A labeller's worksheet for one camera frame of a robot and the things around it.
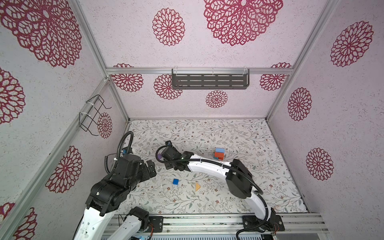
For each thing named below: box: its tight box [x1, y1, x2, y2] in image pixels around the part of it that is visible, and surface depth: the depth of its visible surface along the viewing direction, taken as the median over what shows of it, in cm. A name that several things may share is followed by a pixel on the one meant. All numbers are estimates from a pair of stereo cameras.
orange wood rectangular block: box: [214, 152, 225, 160], surface depth 101 cm
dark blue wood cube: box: [172, 178, 180, 186], surface depth 89 cm
